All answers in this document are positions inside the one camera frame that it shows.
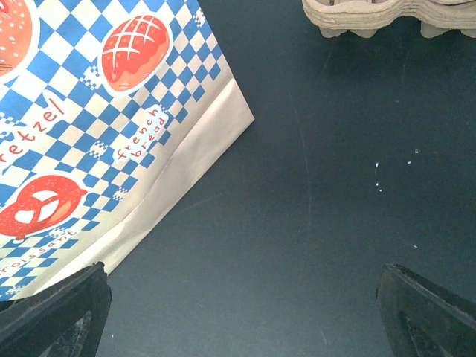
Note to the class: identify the brown pulp cup carrier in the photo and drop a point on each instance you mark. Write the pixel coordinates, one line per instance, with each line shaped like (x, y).
(365, 18)

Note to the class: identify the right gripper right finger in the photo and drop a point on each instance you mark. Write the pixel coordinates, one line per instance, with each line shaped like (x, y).
(422, 318)

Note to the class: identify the checkered pastry paper bag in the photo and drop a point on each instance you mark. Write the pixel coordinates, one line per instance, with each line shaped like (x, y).
(110, 112)

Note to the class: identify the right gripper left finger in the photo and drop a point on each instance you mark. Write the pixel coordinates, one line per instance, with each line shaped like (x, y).
(65, 319)

